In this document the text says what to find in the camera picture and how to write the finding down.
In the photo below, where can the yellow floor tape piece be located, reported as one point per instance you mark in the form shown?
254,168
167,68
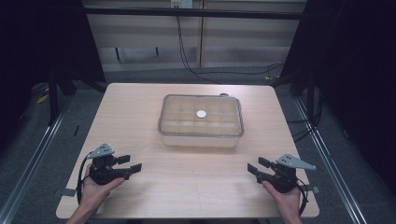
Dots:
42,99

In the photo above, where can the black metal stand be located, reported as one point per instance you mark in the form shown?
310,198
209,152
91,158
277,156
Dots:
53,99

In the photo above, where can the metal floor rail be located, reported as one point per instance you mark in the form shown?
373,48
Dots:
31,161
330,161

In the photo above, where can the black curtain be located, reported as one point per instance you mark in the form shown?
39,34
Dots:
40,43
351,62

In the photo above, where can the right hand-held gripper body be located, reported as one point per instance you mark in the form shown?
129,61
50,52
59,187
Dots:
281,180

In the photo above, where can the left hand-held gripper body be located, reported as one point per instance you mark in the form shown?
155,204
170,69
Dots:
102,172

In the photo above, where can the small black strip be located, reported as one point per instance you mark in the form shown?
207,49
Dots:
76,130

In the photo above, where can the clear plastic compartment box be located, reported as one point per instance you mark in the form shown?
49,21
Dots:
200,124

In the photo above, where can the person's left hand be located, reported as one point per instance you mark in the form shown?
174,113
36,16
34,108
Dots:
93,194

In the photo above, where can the black horizontal bar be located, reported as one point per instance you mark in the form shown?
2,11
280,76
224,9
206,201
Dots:
193,12

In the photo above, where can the grey tape strip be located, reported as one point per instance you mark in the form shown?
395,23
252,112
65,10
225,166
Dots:
68,192
313,189

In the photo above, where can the person's right hand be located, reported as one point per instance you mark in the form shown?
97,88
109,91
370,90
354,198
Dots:
288,203

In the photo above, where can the white round disc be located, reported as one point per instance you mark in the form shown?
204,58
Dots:
201,114

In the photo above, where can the white wall power outlet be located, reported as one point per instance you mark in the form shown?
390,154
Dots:
181,3

